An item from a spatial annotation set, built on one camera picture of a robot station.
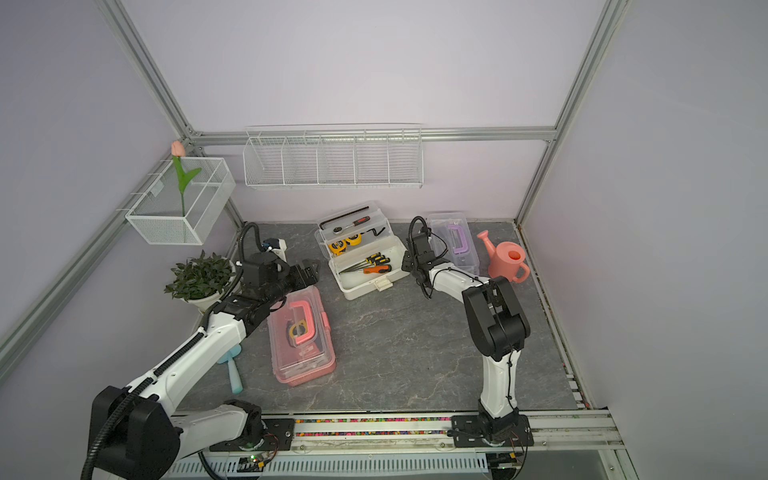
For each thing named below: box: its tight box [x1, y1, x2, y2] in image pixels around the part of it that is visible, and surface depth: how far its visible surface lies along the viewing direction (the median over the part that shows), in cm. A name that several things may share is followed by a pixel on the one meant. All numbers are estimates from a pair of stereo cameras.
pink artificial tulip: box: [171, 140, 202, 217], surface depth 86 cm
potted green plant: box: [164, 250, 236, 311], surface depth 85 cm
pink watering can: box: [477, 230, 530, 283], surface depth 98 cm
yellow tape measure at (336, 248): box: [328, 240, 347, 256], surface depth 104 cm
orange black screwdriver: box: [363, 264, 393, 274], surface depth 107 cm
